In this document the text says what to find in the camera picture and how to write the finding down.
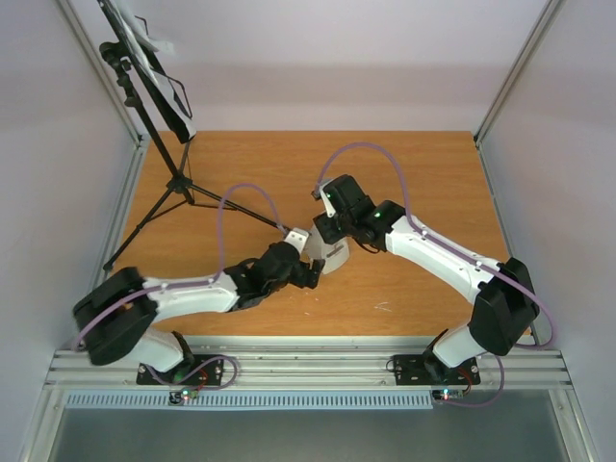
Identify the white metronome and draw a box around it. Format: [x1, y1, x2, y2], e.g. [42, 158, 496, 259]
[304, 225, 350, 275]

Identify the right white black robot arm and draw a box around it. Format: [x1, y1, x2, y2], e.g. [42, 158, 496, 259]
[313, 174, 540, 382]

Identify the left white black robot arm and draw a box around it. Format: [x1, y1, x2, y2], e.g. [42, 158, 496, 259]
[73, 241, 325, 383]

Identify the left small circuit board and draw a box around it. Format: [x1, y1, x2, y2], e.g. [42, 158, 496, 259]
[167, 389, 199, 406]

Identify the small circuit board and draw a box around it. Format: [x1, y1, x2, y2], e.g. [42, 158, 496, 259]
[167, 389, 199, 406]
[432, 388, 467, 401]

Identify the right small circuit board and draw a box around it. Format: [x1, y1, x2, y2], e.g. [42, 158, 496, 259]
[432, 388, 467, 401]

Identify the black music stand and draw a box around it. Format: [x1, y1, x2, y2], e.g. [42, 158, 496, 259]
[98, 1, 290, 270]

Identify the white sheet music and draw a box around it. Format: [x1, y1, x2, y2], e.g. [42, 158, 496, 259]
[115, 1, 175, 55]

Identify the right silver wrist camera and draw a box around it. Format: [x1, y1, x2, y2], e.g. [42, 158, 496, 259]
[311, 178, 336, 218]

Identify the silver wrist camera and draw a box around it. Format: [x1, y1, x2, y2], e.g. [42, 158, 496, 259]
[284, 228, 310, 254]
[311, 178, 336, 218]

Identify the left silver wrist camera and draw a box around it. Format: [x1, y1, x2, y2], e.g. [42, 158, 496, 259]
[284, 228, 310, 254]

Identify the aluminium frame rail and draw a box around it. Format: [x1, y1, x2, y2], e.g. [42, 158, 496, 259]
[45, 336, 573, 391]

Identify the grey slotted cable duct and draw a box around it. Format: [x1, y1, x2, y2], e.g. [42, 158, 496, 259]
[64, 391, 433, 411]

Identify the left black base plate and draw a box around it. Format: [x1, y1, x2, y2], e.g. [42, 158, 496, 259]
[136, 354, 240, 390]

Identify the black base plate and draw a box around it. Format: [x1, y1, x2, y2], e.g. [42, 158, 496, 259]
[386, 354, 481, 387]
[136, 354, 240, 390]

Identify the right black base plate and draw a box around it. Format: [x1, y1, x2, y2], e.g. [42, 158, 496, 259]
[386, 354, 481, 387]

